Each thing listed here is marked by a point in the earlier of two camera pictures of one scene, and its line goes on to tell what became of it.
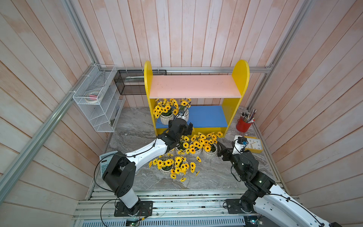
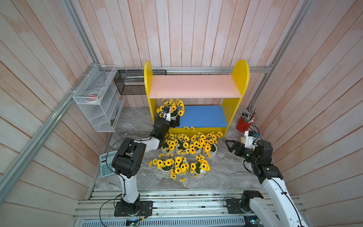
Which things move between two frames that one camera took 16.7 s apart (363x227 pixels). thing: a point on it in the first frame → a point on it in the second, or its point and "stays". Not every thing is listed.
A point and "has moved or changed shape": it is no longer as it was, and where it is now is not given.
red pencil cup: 244,123 stays
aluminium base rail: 171,208 stays
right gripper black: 229,153 → 241,147
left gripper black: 189,131 → 173,124
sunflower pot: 185,105 → 201,167
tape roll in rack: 92,96 stays
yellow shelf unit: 203,118 stays
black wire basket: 133,82 stays
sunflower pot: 181,166 stays
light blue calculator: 105,160 stays
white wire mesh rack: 98,101 stays
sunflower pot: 166,109 has moved or changed shape
